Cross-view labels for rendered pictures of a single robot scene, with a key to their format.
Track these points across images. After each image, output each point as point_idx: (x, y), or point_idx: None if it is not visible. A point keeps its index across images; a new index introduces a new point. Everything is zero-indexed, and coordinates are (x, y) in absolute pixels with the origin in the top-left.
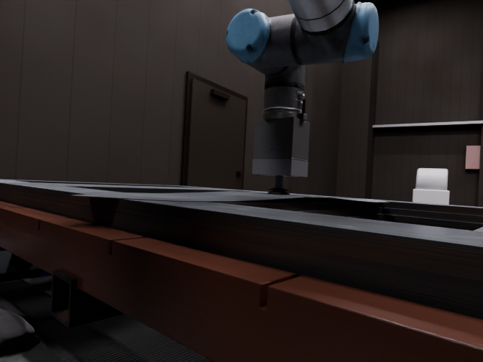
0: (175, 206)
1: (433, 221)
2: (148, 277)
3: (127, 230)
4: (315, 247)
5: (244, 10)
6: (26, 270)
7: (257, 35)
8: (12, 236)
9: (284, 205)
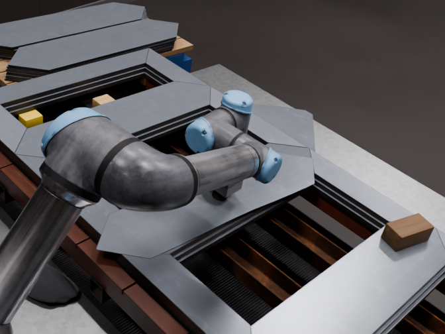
0: (149, 280)
1: (340, 205)
2: (139, 313)
3: (126, 269)
4: (195, 329)
5: (197, 127)
6: None
7: (204, 150)
8: None
9: (214, 230)
